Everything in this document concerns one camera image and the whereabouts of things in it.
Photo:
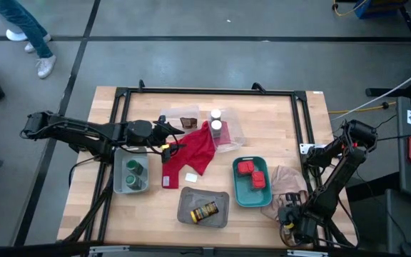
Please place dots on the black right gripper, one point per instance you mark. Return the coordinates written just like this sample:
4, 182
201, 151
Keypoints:
300, 225

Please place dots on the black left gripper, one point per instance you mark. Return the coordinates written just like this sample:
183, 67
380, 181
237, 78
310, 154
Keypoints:
157, 133

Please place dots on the green-lidded spice jar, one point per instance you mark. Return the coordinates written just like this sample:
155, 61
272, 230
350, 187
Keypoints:
134, 167
133, 181

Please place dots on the blue labelled packet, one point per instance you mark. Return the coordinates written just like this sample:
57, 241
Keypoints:
245, 167

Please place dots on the chili onion seasoning can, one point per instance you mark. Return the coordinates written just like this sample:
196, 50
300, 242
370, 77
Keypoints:
205, 211

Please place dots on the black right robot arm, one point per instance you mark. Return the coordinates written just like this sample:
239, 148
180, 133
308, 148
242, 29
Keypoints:
334, 185

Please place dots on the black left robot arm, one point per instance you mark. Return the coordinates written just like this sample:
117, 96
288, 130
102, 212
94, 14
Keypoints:
84, 130

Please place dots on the red cloth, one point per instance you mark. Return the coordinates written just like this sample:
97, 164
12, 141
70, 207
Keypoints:
195, 153

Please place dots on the clear plastic bin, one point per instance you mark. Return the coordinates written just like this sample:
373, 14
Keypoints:
235, 135
191, 112

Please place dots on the white square plastic tile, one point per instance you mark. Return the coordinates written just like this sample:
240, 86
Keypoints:
191, 177

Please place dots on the beige cloth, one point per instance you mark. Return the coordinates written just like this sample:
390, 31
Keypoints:
287, 178

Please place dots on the teal plastic bin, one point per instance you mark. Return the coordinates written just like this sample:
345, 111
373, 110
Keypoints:
248, 196

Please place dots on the light grey plastic bin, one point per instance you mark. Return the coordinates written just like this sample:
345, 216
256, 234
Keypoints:
120, 178

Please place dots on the white metal mounting plate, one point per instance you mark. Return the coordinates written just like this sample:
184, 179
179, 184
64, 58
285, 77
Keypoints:
307, 148

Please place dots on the person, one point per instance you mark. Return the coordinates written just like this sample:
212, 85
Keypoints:
23, 21

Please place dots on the blue box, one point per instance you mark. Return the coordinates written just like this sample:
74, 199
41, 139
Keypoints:
380, 8

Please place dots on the black metal table frame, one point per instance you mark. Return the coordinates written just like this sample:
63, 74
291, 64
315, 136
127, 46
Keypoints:
209, 91

